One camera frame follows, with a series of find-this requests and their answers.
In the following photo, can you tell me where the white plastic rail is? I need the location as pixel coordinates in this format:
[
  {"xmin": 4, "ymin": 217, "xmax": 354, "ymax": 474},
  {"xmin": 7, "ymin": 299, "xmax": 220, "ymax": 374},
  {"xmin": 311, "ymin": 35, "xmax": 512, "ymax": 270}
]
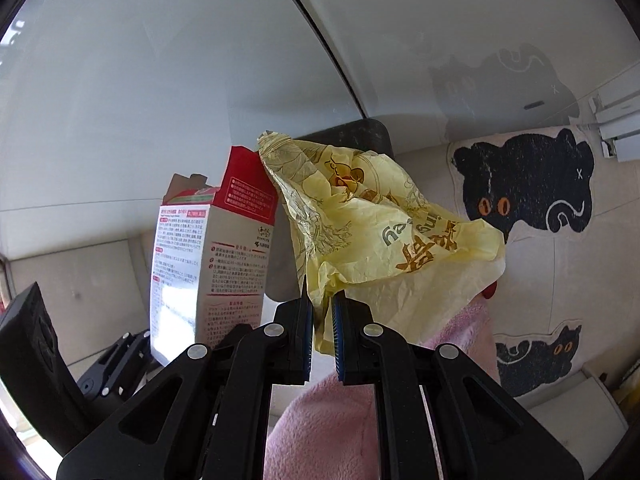
[{"xmin": 587, "ymin": 85, "xmax": 640, "ymax": 162}]

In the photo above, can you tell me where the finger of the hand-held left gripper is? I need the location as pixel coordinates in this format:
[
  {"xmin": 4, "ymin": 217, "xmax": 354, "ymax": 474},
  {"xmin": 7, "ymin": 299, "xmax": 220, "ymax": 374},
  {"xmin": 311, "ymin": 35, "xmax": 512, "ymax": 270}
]
[
  {"xmin": 76, "ymin": 329, "xmax": 157, "ymax": 402},
  {"xmin": 0, "ymin": 281, "xmax": 93, "ymax": 428}
]

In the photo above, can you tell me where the black cat floor mat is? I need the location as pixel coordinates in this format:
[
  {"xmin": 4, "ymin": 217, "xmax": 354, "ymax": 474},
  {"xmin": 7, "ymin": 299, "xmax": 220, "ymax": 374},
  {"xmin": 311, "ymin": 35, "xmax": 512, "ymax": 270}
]
[{"xmin": 445, "ymin": 125, "xmax": 608, "ymax": 401}]

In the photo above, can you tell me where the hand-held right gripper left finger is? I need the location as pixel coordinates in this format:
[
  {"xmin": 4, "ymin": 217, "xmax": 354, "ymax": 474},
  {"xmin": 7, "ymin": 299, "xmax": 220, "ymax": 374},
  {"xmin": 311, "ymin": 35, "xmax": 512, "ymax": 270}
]
[{"xmin": 56, "ymin": 275, "xmax": 316, "ymax": 480}]

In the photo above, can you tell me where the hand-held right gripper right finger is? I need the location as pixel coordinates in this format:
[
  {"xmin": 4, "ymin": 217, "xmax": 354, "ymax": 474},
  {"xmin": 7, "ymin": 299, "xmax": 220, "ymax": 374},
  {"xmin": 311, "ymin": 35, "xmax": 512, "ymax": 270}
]
[{"xmin": 327, "ymin": 290, "xmax": 585, "ymax": 480}]

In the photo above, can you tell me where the white cabinet door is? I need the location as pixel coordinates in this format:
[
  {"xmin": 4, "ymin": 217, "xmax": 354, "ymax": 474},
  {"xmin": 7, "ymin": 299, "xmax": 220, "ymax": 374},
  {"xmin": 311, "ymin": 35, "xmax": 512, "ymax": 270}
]
[
  {"xmin": 270, "ymin": 0, "xmax": 640, "ymax": 147},
  {"xmin": 0, "ymin": 0, "xmax": 368, "ymax": 263}
]

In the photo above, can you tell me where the white and red carton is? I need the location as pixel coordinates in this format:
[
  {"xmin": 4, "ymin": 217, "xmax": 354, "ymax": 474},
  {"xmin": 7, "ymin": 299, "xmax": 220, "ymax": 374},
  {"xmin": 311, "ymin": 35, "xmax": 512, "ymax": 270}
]
[{"xmin": 150, "ymin": 145, "xmax": 279, "ymax": 368}]

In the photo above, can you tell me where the yellow printed plastic bag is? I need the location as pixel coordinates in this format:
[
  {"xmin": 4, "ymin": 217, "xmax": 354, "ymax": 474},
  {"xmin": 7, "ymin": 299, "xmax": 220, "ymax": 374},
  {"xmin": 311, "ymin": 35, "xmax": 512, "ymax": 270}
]
[{"xmin": 257, "ymin": 130, "xmax": 507, "ymax": 356}]

